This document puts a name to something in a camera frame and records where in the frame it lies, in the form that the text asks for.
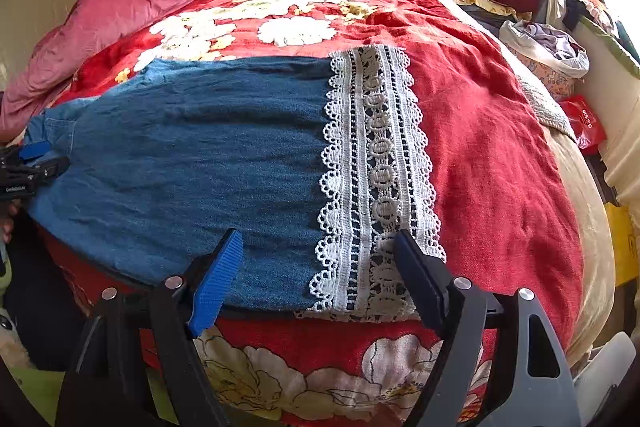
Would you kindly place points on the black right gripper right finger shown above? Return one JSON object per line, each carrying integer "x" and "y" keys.
{"x": 529, "y": 381}

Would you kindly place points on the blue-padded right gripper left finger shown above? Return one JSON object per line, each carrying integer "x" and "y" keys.
{"x": 107, "y": 383}

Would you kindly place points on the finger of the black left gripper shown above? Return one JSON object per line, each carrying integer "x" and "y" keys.
{"x": 52, "y": 168}

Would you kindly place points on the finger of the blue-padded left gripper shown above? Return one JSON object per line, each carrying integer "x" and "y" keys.
{"x": 34, "y": 150}

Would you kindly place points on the blue denim lace-trimmed pants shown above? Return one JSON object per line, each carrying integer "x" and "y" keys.
{"x": 317, "y": 161}

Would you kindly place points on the left hand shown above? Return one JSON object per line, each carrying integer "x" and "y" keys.
{"x": 8, "y": 211}

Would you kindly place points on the pink crumpled duvet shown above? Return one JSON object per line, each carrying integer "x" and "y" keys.
{"x": 91, "y": 26}

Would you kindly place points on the beige bed sheet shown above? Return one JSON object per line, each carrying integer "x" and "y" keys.
{"x": 598, "y": 275}

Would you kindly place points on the red floral blanket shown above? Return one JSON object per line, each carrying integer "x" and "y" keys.
{"x": 505, "y": 217}

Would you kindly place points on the yellow bag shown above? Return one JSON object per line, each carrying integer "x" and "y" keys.
{"x": 624, "y": 243}

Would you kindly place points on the red plastic bag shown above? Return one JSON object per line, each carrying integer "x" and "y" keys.
{"x": 587, "y": 127}

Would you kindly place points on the basket of laundry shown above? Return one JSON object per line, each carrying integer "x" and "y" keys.
{"x": 551, "y": 54}

